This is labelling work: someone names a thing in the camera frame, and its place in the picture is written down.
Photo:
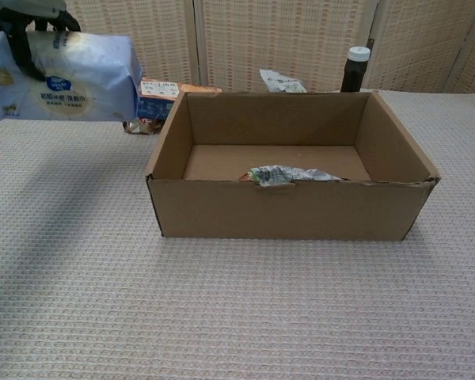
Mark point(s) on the woven folding screen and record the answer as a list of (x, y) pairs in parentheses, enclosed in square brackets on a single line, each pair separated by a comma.
[(261, 43)]

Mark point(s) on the white crinkled plastic packet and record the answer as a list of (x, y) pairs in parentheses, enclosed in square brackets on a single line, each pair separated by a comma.
[(283, 84)]

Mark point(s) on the crumpled brown foil wrapper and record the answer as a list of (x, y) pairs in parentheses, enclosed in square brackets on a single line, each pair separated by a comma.
[(140, 126)]

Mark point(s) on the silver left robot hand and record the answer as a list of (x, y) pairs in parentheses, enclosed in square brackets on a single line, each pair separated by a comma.
[(20, 47)]

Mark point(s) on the dark bottle with white cap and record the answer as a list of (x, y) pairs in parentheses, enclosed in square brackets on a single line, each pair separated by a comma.
[(353, 75)]

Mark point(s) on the green snack bag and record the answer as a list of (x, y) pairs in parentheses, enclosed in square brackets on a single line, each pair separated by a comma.
[(285, 175)]

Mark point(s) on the open brown cardboard box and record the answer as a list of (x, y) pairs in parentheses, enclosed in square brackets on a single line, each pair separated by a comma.
[(285, 210)]

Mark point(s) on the orange biscuit box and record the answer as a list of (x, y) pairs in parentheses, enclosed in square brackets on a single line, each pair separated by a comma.
[(158, 97)]

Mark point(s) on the blue tissue pack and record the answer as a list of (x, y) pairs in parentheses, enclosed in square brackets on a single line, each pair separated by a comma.
[(83, 79)]

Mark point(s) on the beige woven tablecloth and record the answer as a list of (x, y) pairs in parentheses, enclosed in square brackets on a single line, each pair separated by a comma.
[(237, 308)]

